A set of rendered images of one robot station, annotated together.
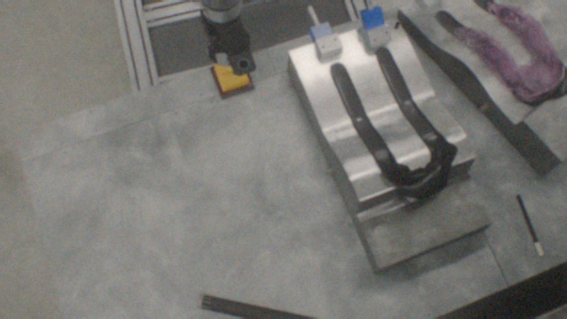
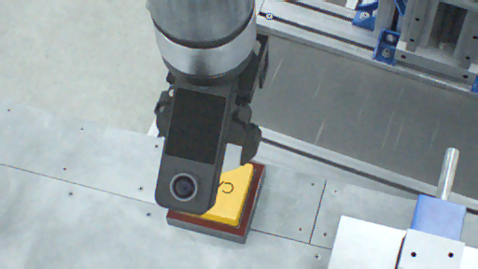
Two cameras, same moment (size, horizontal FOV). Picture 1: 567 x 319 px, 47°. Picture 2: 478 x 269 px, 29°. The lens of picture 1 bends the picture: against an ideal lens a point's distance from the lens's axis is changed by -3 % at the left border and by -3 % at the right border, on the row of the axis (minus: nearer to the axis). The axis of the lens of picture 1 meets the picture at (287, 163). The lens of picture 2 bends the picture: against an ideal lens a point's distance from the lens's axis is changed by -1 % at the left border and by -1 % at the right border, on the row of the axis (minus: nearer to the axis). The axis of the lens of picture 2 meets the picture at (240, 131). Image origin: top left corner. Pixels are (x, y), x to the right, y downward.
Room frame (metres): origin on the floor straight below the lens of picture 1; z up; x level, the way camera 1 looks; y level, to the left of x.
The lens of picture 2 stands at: (0.45, -0.14, 1.67)
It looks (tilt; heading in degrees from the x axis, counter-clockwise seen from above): 64 degrees down; 45
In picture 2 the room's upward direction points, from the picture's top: 4 degrees counter-clockwise
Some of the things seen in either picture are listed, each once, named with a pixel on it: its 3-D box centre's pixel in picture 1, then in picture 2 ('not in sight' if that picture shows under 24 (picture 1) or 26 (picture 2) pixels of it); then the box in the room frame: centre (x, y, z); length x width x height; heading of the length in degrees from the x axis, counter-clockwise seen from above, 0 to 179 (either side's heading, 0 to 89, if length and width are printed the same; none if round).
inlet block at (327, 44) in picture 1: (320, 31); (438, 215); (0.77, -0.05, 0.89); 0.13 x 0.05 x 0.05; 25
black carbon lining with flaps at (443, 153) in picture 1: (393, 119); not in sight; (0.57, -0.21, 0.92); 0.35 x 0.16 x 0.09; 26
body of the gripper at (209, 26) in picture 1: (222, 21); (213, 68); (0.71, 0.15, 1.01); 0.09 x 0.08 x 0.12; 26
